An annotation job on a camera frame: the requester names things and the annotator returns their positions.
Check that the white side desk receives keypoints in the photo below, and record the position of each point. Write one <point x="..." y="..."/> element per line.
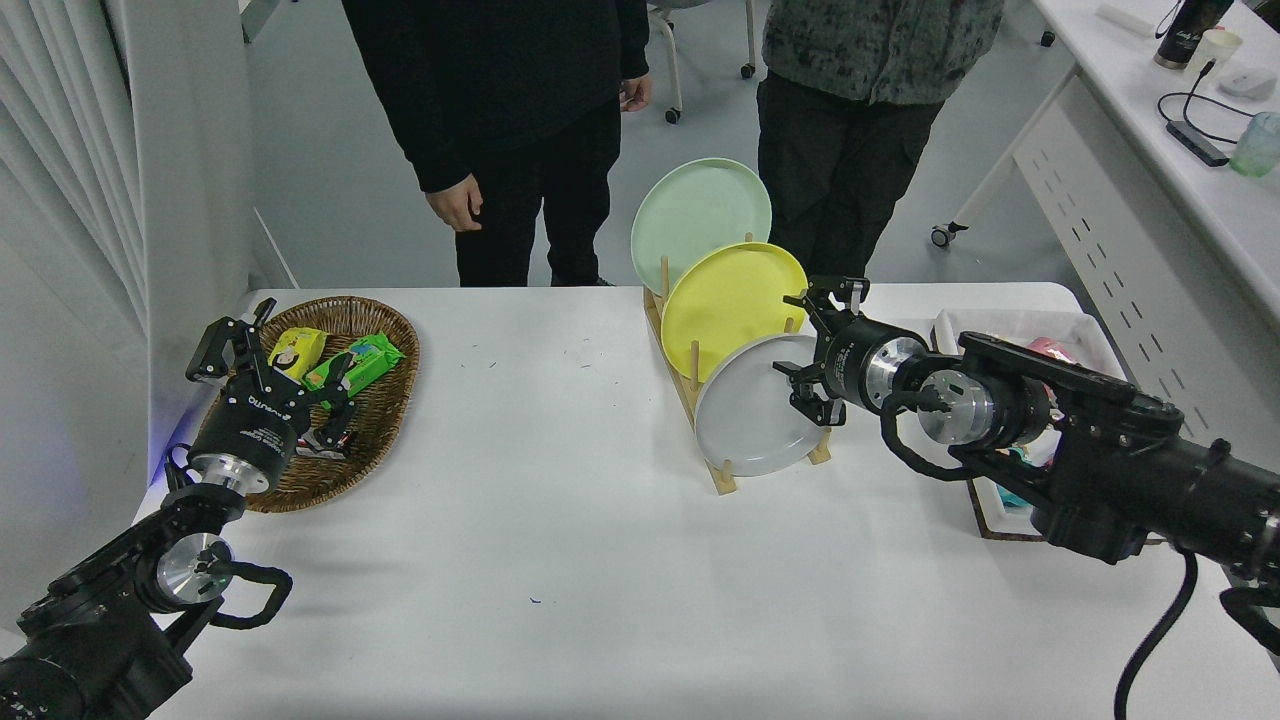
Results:
<point x="1130" y="70"/>

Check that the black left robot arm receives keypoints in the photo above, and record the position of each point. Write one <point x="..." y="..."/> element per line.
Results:
<point x="100" y="620"/>

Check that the white curtain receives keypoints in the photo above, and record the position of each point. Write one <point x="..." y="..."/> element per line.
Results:
<point x="50" y="200"/>

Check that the grey plate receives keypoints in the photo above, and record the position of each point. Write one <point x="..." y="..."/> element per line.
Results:
<point x="745" y="415"/>

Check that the white paper cup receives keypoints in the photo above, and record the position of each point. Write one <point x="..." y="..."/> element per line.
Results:
<point x="1215" y="50"/>

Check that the black usb hub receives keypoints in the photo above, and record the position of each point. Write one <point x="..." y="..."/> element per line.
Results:
<point x="1198" y="143"/>

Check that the person's left forearm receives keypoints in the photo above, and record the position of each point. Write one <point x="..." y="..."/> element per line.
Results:
<point x="632" y="50"/>

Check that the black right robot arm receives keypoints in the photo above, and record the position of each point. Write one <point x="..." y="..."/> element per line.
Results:
<point x="1120" y="440"/>

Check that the brown wicker basket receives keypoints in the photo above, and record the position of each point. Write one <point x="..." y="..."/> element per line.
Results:
<point x="380" y="440"/>

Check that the white pillar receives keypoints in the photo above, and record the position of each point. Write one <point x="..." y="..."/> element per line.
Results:
<point x="190" y="150"/>

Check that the white chair with casters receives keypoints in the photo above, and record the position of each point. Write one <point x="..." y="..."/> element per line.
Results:
<point x="749" y="40"/>

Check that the green snack packet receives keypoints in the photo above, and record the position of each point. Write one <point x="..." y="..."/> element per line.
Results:
<point x="370" y="360"/>

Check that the pale green plate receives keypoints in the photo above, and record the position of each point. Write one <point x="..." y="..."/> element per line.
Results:
<point x="695" y="210"/>

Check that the translucent green cup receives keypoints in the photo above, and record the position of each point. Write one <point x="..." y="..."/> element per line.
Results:
<point x="1258" y="148"/>

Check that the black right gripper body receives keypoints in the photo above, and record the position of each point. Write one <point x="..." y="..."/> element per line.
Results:
<point x="845" y="360"/>

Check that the person's right hand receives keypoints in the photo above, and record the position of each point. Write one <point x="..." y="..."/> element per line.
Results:
<point x="458" y="205"/>

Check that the blue snack packet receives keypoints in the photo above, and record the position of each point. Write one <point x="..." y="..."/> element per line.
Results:
<point x="1012" y="495"/>

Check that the white computer mouse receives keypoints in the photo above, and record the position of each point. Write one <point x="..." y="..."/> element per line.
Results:
<point x="1248" y="84"/>

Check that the person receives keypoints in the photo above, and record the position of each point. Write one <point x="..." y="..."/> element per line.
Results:
<point x="500" y="80"/>
<point x="850" y="150"/>

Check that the yellow snack packet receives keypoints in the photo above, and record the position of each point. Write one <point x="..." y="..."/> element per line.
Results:
<point x="298" y="352"/>

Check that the wooden plate rack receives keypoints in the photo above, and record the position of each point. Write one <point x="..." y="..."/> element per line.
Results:
<point x="722" y="478"/>

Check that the yellow plate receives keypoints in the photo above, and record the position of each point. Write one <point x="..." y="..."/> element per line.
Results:
<point x="735" y="300"/>

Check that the red white snack bar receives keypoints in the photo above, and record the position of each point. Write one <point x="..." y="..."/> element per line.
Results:
<point x="308" y="449"/>

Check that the pink snack packet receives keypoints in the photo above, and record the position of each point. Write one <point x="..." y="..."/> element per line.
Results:
<point x="1048" y="348"/>

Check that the person's right forearm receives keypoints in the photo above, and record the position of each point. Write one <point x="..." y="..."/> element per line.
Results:
<point x="425" y="150"/>

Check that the person's left hand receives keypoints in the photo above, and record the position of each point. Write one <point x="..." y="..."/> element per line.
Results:
<point x="635" y="94"/>

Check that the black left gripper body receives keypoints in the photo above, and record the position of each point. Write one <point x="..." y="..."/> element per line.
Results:
<point x="250" y="425"/>

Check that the black bottle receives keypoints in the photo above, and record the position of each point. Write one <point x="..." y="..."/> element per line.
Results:
<point x="1190" y="30"/>

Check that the white plastic tray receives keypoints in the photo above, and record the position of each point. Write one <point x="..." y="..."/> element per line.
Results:
<point x="1085" y="330"/>

